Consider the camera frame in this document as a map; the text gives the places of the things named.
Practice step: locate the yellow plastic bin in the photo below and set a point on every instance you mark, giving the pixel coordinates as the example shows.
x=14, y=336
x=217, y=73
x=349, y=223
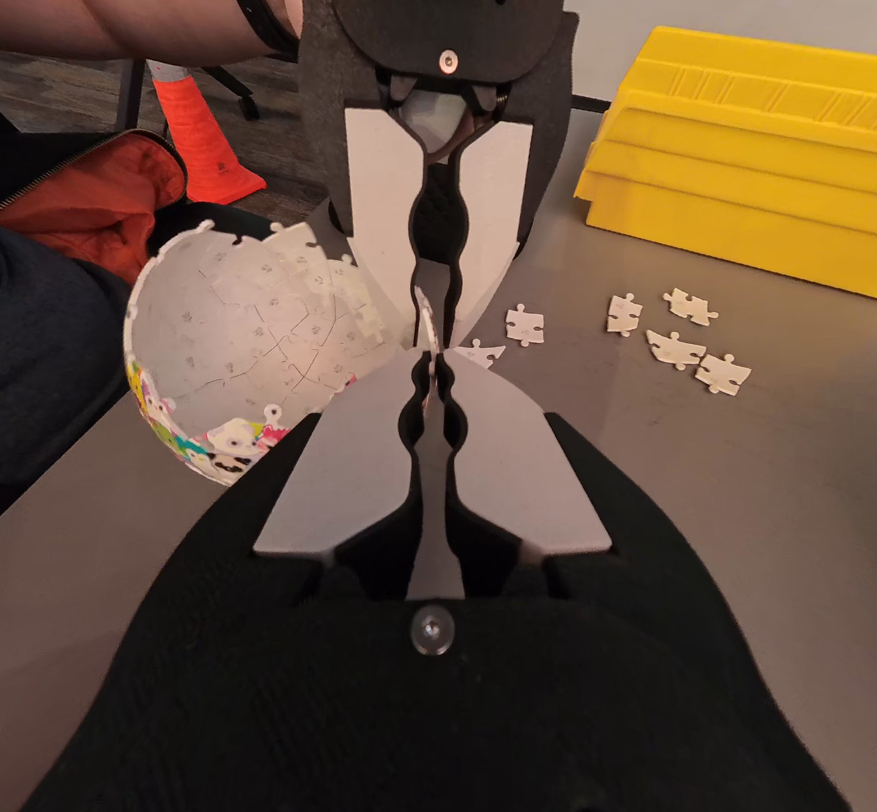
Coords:
x=740, y=161

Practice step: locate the black zippered bag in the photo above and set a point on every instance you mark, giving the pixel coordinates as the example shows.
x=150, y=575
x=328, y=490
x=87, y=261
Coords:
x=161, y=144

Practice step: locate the white puzzle pieces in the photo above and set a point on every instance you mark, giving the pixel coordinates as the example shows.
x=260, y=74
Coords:
x=524, y=325

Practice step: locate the orange jacket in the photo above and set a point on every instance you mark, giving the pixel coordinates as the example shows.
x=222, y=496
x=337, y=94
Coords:
x=82, y=209

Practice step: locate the orange traffic cone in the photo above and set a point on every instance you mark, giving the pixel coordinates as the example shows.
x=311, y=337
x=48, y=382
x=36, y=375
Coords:
x=199, y=140

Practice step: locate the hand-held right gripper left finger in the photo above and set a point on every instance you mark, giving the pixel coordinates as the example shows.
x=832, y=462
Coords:
x=342, y=483

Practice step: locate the colourful cartoon puzzle ball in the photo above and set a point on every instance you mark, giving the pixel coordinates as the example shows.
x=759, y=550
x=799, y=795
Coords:
x=240, y=319

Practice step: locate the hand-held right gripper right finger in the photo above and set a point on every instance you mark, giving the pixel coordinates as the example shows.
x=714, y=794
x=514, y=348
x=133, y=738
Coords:
x=521, y=483

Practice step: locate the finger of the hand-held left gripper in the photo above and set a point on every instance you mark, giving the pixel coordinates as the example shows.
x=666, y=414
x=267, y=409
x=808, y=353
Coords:
x=493, y=209
x=380, y=209

